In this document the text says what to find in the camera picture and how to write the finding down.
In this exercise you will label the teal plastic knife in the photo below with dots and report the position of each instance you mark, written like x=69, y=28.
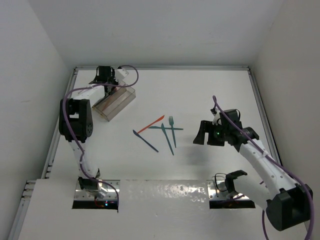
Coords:
x=166, y=128
x=167, y=138

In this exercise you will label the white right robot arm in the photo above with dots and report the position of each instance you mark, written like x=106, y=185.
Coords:
x=285, y=201

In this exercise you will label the clear three-compartment organizer tray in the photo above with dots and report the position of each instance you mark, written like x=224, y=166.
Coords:
x=125, y=97

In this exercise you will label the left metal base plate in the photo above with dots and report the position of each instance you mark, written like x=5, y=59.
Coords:
x=104, y=191

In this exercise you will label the orange-red plastic knife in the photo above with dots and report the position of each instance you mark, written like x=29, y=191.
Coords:
x=151, y=124

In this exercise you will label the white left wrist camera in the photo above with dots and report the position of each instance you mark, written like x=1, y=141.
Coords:
x=120, y=74

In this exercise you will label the teal plastic fork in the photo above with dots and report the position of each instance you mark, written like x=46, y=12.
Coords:
x=171, y=122

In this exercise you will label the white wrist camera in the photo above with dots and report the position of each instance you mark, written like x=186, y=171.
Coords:
x=217, y=118
x=120, y=74

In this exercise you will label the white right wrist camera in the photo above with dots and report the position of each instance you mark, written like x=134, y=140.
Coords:
x=217, y=118

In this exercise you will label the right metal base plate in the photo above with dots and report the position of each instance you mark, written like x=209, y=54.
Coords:
x=217, y=191

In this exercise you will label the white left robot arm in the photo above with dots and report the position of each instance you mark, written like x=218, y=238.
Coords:
x=76, y=122

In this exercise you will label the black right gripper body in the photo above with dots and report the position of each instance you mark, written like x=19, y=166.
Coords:
x=216, y=134

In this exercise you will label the yellow-orange plastic fork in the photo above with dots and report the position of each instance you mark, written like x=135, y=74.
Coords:
x=106, y=102

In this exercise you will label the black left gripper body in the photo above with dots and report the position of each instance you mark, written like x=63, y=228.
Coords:
x=112, y=80

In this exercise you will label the metal base plate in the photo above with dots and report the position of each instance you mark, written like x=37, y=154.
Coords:
x=217, y=191
x=104, y=191

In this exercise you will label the dark blue plastic knife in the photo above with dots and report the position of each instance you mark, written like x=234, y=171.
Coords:
x=145, y=141

